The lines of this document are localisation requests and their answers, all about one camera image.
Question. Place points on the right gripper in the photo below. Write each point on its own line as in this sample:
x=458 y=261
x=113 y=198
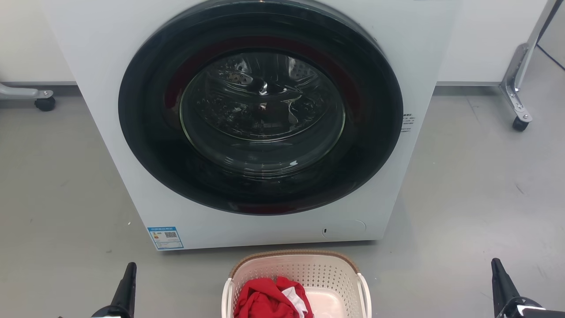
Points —
x=525 y=309

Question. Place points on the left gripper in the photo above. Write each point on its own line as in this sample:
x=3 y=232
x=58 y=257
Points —
x=110 y=313

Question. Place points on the white perforated laundry basket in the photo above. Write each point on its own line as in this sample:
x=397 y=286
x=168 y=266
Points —
x=309 y=271

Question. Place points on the blue energy label sticker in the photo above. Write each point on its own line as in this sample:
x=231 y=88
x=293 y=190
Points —
x=165 y=238

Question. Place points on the red garment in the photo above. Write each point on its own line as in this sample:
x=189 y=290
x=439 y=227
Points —
x=260 y=300

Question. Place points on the white front-load washing machine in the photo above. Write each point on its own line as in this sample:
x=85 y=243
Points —
x=106 y=132

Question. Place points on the round black washing machine door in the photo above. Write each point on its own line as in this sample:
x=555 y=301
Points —
x=145 y=132

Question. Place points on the round white filter cover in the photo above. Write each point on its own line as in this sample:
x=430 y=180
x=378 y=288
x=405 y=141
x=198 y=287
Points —
x=344 y=229

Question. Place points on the white garment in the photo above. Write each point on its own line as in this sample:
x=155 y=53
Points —
x=295 y=298

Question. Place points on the small printed text sticker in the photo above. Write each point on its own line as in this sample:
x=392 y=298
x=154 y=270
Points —
x=408 y=123

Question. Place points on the silver frame leg with caster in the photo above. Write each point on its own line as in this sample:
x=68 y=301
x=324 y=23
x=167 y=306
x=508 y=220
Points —
x=512 y=84

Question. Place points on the grey frame leg with caster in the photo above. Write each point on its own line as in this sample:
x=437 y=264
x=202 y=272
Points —
x=26 y=93

